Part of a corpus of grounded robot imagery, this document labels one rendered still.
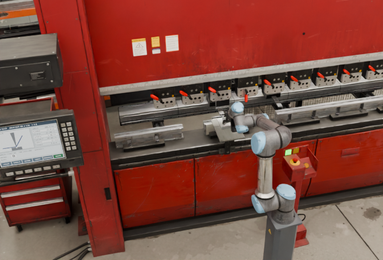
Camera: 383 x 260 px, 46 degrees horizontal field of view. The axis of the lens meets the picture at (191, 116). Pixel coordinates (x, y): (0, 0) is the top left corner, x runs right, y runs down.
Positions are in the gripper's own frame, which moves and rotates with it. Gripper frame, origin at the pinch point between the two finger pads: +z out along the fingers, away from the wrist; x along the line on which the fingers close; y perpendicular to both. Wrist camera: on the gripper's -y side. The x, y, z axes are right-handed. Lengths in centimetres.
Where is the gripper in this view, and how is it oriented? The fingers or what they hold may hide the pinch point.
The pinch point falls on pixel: (228, 124)
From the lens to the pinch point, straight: 321.1
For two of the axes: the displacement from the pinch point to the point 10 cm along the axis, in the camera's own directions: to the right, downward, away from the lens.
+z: -1.2, 2.7, 9.5
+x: -9.8, 1.3, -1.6
